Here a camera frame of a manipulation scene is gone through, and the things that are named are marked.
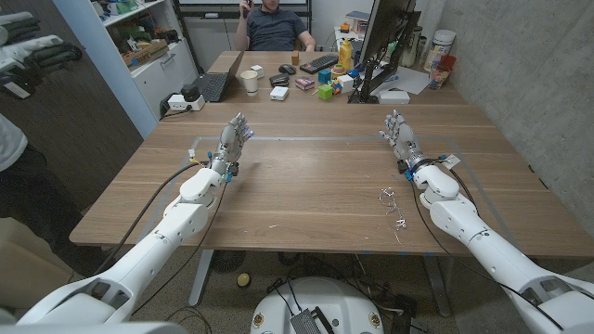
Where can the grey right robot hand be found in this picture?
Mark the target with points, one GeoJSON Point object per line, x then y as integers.
{"type": "Point", "coordinates": [404, 141]}

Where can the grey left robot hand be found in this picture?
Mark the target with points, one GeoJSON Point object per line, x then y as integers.
{"type": "Point", "coordinates": [229, 146]}

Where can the clear frame glasses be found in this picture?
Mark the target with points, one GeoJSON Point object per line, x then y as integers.
{"type": "Point", "coordinates": [400, 224]}

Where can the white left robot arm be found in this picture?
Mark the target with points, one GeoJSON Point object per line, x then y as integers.
{"type": "Point", "coordinates": [153, 246]}

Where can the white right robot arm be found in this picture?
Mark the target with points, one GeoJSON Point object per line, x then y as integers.
{"type": "Point", "coordinates": [487, 250]}

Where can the flat white box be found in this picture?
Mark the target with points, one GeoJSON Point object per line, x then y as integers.
{"type": "Point", "coordinates": [394, 97]}

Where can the white paper sheet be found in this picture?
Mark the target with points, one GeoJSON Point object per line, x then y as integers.
{"type": "Point", "coordinates": [410, 80]}

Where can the black laptop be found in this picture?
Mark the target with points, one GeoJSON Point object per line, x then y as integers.
{"type": "Point", "coordinates": [213, 86]}

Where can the black power adapter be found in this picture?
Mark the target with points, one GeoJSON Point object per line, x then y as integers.
{"type": "Point", "coordinates": [190, 93]}

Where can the white paper cup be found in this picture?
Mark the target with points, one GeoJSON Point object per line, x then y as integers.
{"type": "Point", "coordinates": [250, 82]}

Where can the white power strip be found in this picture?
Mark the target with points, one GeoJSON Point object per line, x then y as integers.
{"type": "Point", "coordinates": [178, 103]}

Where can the small white square box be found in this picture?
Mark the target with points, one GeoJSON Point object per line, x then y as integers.
{"type": "Point", "coordinates": [279, 93]}

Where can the small white cube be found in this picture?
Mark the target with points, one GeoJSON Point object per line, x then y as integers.
{"type": "Point", "coordinates": [257, 71]}

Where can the large white cube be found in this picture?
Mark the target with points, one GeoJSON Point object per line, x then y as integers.
{"type": "Point", "coordinates": [345, 84]}

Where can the blue bowl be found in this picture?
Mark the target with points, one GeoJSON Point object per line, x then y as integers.
{"type": "Point", "coordinates": [353, 73]}

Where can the multicoloured puzzle cube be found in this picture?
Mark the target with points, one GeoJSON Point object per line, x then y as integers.
{"type": "Point", "coordinates": [335, 86]}

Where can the steel thermos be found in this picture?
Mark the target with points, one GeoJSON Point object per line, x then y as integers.
{"type": "Point", "coordinates": [411, 48]}

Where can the green cube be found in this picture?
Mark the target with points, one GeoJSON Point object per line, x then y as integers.
{"type": "Point", "coordinates": [325, 92]}

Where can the white shelf cabinet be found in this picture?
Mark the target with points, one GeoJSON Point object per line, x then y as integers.
{"type": "Point", "coordinates": [158, 83]}

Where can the black computer mouse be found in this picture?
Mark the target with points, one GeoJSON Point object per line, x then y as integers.
{"type": "Point", "coordinates": [287, 69]}

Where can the rainbow stacking toy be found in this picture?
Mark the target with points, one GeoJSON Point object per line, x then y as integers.
{"type": "Point", "coordinates": [338, 71]}

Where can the colourful striped box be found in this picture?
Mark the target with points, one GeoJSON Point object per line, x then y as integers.
{"type": "Point", "coordinates": [304, 83]}

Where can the white labelled canister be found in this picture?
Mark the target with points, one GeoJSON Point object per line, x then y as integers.
{"type": "Point", "coordinates": [438, 48]}

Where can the blue cube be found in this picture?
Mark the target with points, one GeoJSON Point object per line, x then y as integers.
{"type": "Point", "coordinates": [324, 76]}

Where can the yellow squeeze bottle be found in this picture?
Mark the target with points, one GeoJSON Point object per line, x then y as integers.
{"type": "Point", "coordinates": [345, 56]}

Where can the wooden block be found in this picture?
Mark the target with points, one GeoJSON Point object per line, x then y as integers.
{"type": "Point", "coordinates": [295, 58]}

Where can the black round disc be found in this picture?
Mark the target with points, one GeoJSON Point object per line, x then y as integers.
{"type": "Point", "coordinates": [227, 260]}

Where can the black keyboard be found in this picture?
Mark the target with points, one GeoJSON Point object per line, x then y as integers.
{"type": "Point", "coordinates": [319, 63]}

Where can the black computer monitor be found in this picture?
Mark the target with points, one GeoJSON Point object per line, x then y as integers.
{"type": "Point", "coordinates": [383, 28]}

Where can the seated person in dark polo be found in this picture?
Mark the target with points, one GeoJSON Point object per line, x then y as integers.
{"type": "Point", "coordinates": [274, 30]}

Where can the cardboard box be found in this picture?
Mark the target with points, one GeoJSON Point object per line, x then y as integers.
{"type": "Point", "coordinates": [146, 53]}

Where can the small orange object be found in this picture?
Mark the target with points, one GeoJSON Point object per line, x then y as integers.
{"type": "Point", "coordinates": [344, 27]}

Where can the yellow ball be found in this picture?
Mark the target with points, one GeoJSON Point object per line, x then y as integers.
{"type": "Point", "coordinates": [243, 279]}

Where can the grey table leg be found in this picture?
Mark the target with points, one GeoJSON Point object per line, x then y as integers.
{"type": "Point", "coordinates": [200, 278]}
{"type": "Point", "coordinates": [437, 287]}

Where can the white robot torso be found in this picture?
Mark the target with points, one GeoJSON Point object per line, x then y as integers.
{"type": "Point", "coordinates": [334, 301]}

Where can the black device on torso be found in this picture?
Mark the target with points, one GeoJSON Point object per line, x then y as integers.
{"type": "Point", "coordinates": [304, 322]}

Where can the white and black glove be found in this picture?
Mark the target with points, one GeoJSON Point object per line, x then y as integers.
{"type": "Point", "coordinates": [42, 55]}
{"type": "Point", "coordinates": [18, 25]}

